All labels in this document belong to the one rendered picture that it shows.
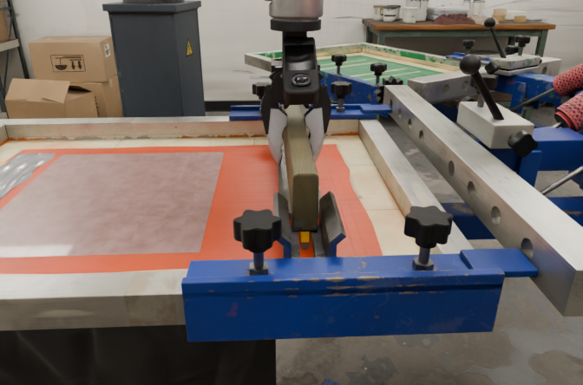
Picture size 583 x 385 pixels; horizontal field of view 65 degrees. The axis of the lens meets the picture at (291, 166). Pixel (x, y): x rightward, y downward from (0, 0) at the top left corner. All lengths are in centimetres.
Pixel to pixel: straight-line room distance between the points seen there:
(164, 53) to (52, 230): 63
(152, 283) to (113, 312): 4
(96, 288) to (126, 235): 16
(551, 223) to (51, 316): 49
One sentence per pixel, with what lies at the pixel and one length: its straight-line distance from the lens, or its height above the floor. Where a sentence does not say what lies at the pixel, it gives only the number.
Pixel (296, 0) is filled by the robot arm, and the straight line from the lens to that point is 63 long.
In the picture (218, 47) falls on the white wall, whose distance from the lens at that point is 452.
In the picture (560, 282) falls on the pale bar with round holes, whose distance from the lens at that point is 48.
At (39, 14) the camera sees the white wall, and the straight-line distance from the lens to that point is 491.
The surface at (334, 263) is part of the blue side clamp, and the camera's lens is 47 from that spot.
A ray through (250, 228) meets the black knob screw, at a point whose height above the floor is 106.
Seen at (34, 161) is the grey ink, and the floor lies 96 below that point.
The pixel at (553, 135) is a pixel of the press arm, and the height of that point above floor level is 104.
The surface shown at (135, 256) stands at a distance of 59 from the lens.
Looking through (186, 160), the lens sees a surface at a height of 96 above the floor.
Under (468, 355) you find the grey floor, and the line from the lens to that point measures 189.
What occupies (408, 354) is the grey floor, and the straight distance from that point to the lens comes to 184.
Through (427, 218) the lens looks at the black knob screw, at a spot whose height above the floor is 106.
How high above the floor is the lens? 127
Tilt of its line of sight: 23 degrees down
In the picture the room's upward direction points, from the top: straight up
